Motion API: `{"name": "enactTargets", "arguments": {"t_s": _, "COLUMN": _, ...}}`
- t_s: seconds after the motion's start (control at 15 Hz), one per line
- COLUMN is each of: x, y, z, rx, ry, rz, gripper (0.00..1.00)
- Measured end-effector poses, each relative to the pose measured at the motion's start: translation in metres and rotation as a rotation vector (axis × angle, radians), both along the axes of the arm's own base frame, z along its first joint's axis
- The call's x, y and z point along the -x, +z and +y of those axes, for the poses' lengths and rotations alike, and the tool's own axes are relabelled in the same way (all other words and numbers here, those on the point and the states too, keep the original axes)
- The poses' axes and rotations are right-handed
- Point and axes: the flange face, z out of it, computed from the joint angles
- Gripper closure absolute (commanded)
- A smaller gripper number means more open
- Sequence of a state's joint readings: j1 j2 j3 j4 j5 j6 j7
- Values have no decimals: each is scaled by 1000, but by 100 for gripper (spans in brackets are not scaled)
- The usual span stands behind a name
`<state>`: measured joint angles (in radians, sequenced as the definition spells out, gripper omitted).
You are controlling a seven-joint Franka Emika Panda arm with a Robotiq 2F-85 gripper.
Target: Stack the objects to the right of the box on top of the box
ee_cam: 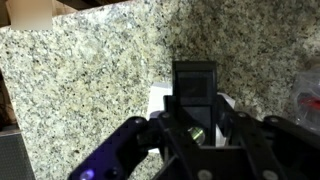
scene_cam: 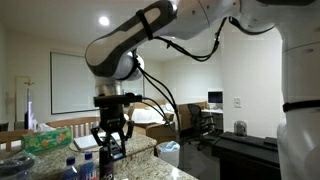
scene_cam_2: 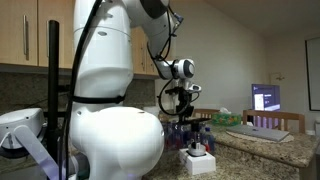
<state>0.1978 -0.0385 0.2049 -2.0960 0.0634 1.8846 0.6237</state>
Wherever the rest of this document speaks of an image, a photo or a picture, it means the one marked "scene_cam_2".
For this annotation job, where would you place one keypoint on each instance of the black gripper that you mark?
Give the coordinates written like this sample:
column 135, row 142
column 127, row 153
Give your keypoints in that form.
column 185, row 100

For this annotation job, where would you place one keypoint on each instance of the black spray can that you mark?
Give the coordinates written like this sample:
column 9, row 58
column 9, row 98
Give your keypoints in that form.
column 196, row 133

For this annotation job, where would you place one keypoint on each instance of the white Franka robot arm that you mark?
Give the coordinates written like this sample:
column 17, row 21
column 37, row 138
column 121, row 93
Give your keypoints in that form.
column 103, row 66

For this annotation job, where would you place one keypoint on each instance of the green tissue box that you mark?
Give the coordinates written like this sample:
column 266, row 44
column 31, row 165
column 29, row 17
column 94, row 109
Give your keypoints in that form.
column 226, row 119

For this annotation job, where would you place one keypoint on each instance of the white box with black top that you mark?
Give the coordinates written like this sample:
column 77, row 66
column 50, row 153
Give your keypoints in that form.
column 200, row 166

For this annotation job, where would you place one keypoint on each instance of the blue cap water bottle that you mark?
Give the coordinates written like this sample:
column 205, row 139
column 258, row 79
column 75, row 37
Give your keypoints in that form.
column 210, row 141
column 187, row 136
column 170, row 135
column 180, row 136

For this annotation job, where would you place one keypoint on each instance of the white paper towel roll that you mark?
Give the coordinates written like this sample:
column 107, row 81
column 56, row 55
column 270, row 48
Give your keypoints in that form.
column 151, row 110

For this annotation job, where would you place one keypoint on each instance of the wooden cabinet door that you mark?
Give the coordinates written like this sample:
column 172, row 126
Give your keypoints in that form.
column 13, row 33
column 138, row 53
column 150, row 68
column 65, row 33

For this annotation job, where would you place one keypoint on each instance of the silver closed laptop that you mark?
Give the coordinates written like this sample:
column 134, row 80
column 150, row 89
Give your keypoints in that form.
column 260, row 132

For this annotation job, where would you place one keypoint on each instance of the lit computer monitor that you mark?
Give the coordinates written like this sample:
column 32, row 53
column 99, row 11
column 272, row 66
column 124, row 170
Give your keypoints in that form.
column 266, row 96

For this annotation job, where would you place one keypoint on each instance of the large wooden chair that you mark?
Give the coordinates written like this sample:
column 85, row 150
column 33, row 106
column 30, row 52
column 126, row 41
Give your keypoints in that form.
column 273, row 115

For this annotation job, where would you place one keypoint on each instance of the black metal pole stand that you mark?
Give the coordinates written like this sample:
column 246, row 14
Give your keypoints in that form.
column 53, row 66

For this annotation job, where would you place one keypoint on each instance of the white rounded device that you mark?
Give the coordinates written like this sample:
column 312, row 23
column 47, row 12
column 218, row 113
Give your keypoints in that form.
column 20, row 123

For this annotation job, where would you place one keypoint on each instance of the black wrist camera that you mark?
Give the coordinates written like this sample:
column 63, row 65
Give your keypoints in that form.
column 172, row 91

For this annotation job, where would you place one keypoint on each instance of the small wall ornament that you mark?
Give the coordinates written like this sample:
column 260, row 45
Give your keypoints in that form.
column 279, row 78

